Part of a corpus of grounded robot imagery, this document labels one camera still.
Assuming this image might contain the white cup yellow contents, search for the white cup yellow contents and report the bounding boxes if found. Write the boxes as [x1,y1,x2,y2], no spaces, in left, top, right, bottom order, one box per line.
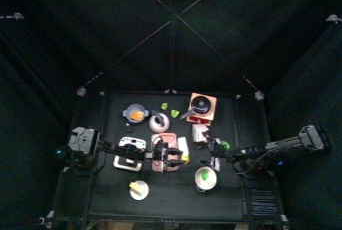
[128,179,151,202]

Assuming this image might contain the white and red toy box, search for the white and red toy box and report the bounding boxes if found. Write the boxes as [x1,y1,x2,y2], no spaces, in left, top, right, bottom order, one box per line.
[191,123,211,144]

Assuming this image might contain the yellow toy cake slice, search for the yellow toy cake slice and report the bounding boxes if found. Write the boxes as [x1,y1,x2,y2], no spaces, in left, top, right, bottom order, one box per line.
[128,182,144,197]

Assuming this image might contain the white printed text label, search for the white printed text label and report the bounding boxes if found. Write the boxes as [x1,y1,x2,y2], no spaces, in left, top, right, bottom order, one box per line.
[246,187,281,220]

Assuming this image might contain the orange toy food piece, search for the orange toy food piece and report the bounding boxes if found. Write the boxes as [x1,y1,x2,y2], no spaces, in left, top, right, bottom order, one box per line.
[130,110,146,122]

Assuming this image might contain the white flat rectangular board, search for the white flat rectangular board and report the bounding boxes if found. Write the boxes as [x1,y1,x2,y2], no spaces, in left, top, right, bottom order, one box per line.
[176,136,191,157]

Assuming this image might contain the white round bowl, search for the white round bowl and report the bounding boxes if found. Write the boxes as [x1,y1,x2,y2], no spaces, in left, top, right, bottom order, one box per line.
[194,165,219,193]

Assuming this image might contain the blue toy bowl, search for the blue toy bowl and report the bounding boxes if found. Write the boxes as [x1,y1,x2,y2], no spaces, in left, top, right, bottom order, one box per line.
[122,103,151,124]

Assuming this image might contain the black toy frying pan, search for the black toy frying pan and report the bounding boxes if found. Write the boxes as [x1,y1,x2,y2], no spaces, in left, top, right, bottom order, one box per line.
[178,95,212,120]

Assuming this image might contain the small white flat piece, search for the small white flat piece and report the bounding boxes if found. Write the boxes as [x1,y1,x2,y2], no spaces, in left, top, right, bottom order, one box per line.
[211,156,222,172]

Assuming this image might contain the orange wooden toy stove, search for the orange wooden toy stove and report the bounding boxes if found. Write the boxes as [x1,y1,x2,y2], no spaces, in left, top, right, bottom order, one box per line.
[186,92,219,125]

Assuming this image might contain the white toy toaster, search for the white toy toaster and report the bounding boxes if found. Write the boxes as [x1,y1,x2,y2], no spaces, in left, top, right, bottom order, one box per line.
[112,136,147,173]

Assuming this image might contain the pink plastic tray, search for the pink plastic tray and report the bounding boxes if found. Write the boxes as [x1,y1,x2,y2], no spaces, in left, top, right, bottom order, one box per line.
[150,132,180,174]

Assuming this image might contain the yellow toy corn cob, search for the yellow toy corn cob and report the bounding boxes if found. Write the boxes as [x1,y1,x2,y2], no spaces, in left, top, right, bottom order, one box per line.
[179,152,192,166]

